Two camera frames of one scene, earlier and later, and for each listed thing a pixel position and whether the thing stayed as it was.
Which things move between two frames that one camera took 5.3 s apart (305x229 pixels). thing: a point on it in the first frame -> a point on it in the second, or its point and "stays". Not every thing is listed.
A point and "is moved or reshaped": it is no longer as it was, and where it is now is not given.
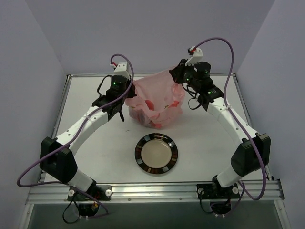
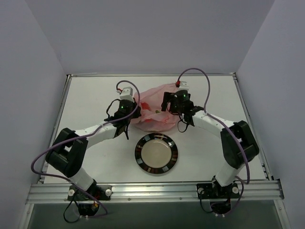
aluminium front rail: [42, 192] stays
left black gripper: [130, 90] -> [136, 110]
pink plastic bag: [159, 98] is moved or reshaped
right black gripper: [177, 72] -> [165, 100]
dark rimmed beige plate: [156, 153] stays
